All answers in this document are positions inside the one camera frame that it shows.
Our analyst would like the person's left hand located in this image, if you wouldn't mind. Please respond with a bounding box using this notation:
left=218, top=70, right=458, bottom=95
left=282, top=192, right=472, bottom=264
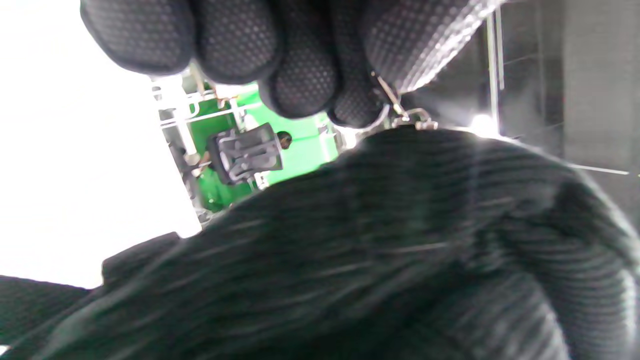
left=80, top=0, right=503, bottom=128

